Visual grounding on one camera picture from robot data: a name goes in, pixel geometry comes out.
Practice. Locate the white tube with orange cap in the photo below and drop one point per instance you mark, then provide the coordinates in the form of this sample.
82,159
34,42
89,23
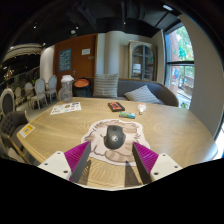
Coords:
142,108

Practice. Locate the dark grey tufted armchair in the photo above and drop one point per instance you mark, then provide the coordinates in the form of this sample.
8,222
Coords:
11,125

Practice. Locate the large black-framed window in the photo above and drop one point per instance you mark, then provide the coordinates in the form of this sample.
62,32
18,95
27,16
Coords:
180,73

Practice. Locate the glass-door display cabinet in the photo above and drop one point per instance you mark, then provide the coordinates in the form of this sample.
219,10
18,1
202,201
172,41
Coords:
142,61

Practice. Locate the grey curved sofa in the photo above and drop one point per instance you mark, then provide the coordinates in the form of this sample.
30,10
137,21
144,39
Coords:
128,85

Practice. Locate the small green pack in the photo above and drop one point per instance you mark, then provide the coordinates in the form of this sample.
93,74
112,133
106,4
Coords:
127,115

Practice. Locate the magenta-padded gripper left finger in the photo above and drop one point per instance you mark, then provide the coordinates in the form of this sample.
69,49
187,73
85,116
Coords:
53,164

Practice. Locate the yellow table sticker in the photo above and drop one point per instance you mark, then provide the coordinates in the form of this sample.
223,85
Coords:
27,130

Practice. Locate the blue wall poster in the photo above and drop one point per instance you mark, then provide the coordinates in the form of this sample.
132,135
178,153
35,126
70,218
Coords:
65,60

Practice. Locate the large striped grey cushion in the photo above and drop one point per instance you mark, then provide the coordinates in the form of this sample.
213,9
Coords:
105,85

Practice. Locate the clear bottle with white lid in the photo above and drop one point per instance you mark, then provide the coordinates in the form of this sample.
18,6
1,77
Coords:
67,90

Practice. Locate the cat-shaped mouse pad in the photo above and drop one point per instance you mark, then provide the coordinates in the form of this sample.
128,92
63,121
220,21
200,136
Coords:
96,136

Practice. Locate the black box with orange print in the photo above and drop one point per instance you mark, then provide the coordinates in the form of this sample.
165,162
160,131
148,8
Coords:
116,106

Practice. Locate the row of pale dining chairs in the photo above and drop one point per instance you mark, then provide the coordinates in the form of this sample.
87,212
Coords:
40,90

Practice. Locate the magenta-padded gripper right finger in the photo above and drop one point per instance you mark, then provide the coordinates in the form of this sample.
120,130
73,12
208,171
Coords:
164,165

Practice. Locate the white sticker sheet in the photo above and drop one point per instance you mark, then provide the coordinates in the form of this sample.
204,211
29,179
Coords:
66,108

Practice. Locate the black computer mouse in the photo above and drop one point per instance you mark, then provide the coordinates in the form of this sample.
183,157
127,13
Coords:
114,137

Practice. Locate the oval-back dark chair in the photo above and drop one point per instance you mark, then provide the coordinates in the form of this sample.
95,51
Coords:
7,102

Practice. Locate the small white door sign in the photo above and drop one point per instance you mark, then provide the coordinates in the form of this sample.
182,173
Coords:
85,51

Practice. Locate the black bag with orange top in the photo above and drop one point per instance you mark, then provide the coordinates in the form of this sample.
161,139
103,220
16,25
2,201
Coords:
82,89

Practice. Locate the small striped grey cushion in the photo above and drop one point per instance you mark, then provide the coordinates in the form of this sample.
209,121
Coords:
141,95

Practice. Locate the brown wooden door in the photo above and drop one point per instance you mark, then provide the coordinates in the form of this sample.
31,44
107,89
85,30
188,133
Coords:
83,68

